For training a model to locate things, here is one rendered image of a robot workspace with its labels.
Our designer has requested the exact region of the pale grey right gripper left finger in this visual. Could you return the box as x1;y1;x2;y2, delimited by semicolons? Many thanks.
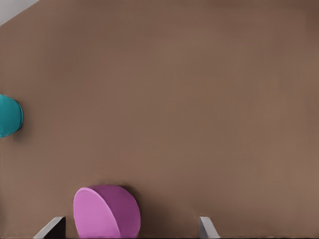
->
33;216;66;239

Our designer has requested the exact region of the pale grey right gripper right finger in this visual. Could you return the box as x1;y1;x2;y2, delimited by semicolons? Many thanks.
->
199;216;221;239

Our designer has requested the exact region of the pink bowl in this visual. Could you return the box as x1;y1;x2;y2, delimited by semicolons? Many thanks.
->
73;184;142;238

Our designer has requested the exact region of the blue bowl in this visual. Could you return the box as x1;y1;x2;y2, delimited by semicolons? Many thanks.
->
0;94;24;139

